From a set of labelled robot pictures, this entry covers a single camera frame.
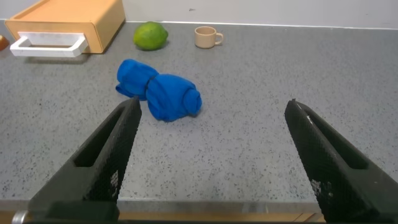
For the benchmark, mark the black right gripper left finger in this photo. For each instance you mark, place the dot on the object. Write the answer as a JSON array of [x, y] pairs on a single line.
[[93, 174]]

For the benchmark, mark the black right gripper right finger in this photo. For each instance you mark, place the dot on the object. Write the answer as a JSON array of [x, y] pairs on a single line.
[[342, 180]]

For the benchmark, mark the blue rolled cloth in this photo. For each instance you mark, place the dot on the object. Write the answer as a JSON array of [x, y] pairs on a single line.
[[168, 93]]

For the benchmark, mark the green lime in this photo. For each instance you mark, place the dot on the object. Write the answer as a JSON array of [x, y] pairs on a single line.
[[150, 35]]

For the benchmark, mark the beige cup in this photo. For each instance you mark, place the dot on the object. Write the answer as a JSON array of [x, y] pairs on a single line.
[[205, 37]]

